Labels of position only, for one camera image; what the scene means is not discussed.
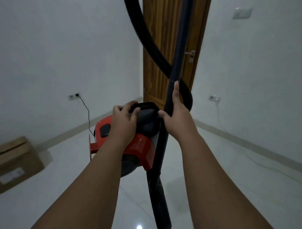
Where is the person's left hand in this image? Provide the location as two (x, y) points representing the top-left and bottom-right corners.
(107, 100), (142, 152)

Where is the person's right hand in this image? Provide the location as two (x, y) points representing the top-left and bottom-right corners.
(157, 81), (200, 145)

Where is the red vacuum cleaner body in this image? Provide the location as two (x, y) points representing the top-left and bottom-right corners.
(88, 102), (161, 178)

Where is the black vacuum wand with nozzle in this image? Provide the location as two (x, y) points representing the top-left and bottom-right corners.
(146, 0), (194, 229)

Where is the black corrugated vacuum hose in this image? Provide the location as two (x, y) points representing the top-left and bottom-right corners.
(124, 0), (194, 112)

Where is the person's right forearm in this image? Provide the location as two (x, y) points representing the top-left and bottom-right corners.
(179, 132), (274, 229)

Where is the brown wooden door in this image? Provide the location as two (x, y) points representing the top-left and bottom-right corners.
(142, 0), (212, 111)

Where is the brown cardboard box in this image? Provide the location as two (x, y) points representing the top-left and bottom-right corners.
(0, 136), (45, 194)

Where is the black power cable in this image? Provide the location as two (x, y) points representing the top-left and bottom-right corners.
(76, 94), (95, 137)

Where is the metal door handle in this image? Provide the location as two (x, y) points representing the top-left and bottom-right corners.
(184, 50), (196, 64)

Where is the thin white cable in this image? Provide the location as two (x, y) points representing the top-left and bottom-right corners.
(213, 100), (302, 184)

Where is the white light switch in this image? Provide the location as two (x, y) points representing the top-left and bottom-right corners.
(232, 7), (253, 20)

